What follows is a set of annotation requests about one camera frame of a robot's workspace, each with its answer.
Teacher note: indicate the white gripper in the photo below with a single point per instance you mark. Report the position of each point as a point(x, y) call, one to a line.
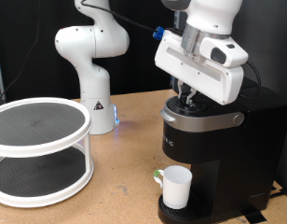
point(196, 73)

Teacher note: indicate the black Keurig coffee machine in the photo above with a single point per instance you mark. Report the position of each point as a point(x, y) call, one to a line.
point(243, 140)

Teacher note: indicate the white plastic mug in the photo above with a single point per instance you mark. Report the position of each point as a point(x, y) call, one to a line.
point(177, 189)

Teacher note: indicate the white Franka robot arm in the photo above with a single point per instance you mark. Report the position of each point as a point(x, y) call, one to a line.
point(93, 77)

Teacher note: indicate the clear water reservoir black lid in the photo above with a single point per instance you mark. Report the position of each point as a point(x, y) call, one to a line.
point(250, 83)

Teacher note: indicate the dark grey partition panel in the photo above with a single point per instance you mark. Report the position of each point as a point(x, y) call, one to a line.
point(267, 37)

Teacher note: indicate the black tape strip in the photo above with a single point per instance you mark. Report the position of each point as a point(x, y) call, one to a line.
point(254, 215)

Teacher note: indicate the white two-tier turntable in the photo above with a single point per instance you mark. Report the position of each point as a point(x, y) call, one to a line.
point(38, 124)

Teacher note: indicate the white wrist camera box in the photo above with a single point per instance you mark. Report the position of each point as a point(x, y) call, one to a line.
point(224, 53)

